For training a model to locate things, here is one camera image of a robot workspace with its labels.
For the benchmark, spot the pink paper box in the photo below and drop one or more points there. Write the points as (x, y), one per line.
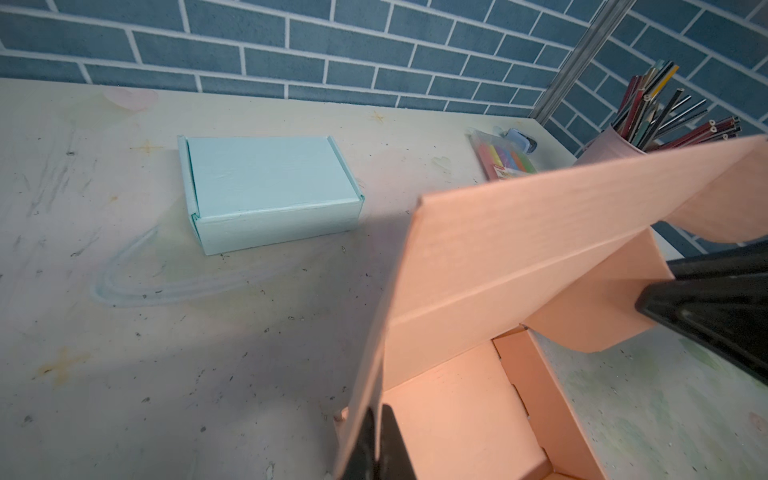
(487, 270)

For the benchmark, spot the light blue paper box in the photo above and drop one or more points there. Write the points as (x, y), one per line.
(246, 192)

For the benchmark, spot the coloured pencils bundle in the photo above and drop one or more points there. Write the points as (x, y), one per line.
(653, 116)

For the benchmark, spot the box of coloured markers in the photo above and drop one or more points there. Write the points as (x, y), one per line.
(499, 157)

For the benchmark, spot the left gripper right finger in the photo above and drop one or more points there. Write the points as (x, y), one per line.
(394, 460)

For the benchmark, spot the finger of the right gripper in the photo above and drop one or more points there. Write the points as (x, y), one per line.
(719, 301)

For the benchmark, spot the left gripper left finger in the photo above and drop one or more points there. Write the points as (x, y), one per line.
(361, 464)

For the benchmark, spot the pink pencil cup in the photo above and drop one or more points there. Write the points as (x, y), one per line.
(607, 146)

